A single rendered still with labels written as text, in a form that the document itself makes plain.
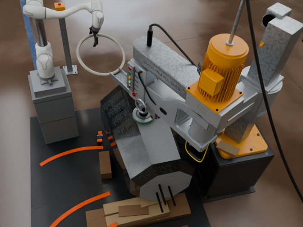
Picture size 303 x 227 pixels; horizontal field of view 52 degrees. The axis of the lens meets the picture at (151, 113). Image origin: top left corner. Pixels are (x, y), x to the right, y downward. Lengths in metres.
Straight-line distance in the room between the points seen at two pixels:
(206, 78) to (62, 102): 2.01
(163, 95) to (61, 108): 1.45
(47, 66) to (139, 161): 1.32
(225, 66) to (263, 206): 2.28
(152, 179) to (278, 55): 1.44
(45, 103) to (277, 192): 2.79
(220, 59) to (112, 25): 4.13
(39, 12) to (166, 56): 1.22
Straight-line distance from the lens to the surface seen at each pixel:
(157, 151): 2.84
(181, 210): 3.45
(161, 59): 2.34
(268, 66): 2.53
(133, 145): 2.96
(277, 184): 4.05
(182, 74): 2.24
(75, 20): 5.95
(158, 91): 2.51
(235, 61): 1.84
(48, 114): 3.62
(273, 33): 2.41
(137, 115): 3.00
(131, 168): 2.90
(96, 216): 3.38
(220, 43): 1.89
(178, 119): 2.47
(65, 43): 4.54
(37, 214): 3.59
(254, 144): 3.23
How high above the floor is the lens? 3.21
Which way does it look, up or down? 49 degrees down
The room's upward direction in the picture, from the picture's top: 6 degrees clockwise
